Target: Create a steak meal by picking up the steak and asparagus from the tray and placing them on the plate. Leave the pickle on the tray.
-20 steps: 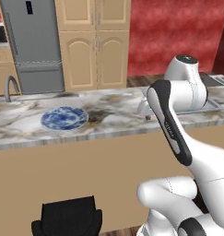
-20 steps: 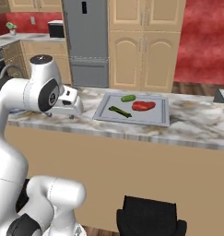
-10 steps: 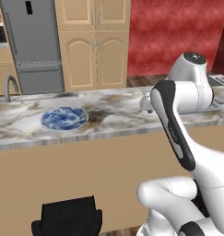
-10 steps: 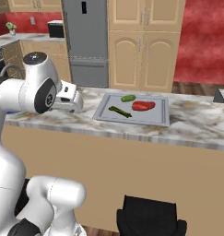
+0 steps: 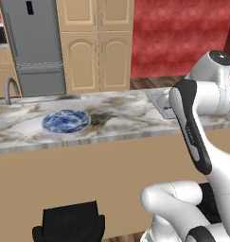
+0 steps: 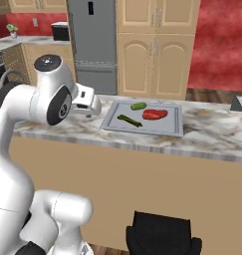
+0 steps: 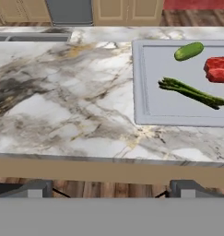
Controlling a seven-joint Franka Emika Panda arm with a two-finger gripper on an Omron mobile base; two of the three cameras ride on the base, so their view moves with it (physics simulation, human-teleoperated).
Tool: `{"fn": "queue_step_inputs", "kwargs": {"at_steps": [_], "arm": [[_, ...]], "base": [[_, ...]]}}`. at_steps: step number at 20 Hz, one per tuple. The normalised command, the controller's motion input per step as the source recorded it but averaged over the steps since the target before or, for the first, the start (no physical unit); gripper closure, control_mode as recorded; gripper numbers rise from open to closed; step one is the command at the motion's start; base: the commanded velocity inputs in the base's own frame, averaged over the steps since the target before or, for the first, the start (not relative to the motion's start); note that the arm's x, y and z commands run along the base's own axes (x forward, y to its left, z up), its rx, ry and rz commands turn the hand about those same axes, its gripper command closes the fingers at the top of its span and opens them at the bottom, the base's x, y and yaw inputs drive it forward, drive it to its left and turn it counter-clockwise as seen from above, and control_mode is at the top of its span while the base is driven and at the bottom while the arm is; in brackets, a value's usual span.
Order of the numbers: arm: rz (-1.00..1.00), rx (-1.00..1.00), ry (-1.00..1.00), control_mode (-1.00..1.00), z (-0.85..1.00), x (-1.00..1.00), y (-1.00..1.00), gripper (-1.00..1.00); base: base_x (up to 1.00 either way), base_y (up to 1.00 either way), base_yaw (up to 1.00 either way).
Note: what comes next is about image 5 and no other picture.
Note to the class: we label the grey fridge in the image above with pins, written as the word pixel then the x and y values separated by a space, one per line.
pixel 37 47

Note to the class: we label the blue and white plate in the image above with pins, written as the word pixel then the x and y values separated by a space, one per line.
pixel 66 121

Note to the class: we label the tall beige cupboard run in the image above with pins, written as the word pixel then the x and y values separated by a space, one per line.
pixel 83 60

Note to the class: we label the grey tray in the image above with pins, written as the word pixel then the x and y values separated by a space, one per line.
pixel 153 100

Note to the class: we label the grey curved tap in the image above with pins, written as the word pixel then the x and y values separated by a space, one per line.
pixel 8 84

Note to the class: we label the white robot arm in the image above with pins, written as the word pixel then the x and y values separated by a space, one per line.
pixel 220 176

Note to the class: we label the black chair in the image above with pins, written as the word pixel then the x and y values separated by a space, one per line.
pixel 70 222

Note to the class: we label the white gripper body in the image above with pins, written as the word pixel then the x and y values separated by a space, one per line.
pixel 163 99

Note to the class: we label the low beige cupboard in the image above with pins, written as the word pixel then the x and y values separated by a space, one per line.
pixel 3 72

